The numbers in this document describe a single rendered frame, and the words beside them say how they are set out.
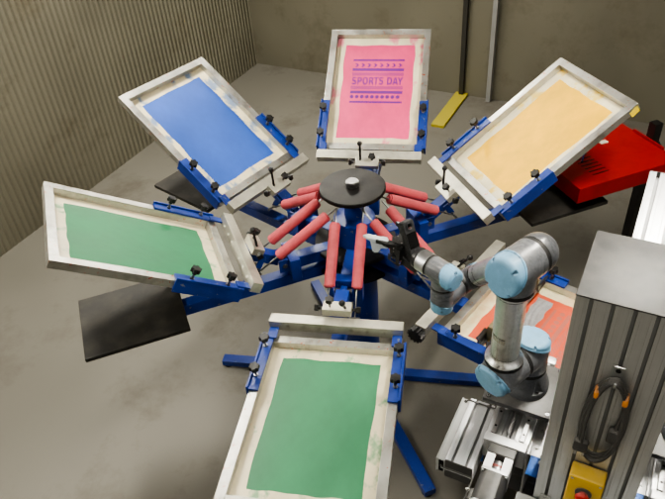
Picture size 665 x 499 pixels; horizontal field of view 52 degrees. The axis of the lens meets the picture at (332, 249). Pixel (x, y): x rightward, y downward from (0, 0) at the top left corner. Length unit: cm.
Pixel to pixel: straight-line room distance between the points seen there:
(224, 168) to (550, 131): 167
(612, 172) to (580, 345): 216
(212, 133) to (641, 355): 268
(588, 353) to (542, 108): 216
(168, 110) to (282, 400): 178
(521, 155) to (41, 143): 367
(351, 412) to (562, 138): 169
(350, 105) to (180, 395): 194
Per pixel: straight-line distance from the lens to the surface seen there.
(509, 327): 198
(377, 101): 395
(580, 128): 348
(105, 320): 326
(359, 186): 313
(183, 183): 405
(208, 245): 320
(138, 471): 387
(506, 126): 368
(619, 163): 383
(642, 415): 178
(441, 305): 218
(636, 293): 159
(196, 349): 433
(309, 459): 254
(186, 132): 372
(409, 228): 217
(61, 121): 579
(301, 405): 269
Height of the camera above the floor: 305
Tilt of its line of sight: 39 degrees down
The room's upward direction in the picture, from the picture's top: 5 degrees counter-clockwise
